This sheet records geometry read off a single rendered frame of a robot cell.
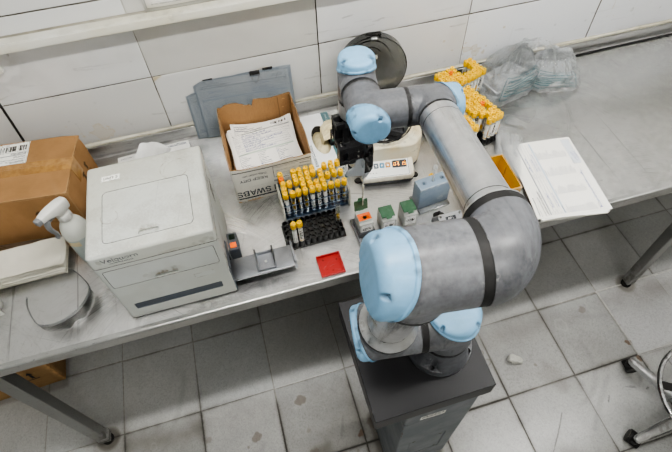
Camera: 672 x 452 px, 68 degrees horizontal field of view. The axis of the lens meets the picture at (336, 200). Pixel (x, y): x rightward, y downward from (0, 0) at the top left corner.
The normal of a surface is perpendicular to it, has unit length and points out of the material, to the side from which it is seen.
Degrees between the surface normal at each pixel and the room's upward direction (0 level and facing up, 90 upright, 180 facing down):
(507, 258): 31
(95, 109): 90
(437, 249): 8
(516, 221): 20
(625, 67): 0
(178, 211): 0
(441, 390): 4
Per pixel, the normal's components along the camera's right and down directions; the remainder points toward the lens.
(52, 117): 0.28, 0.76
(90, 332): -0.03, -0.61
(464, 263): 0.05, -0.16
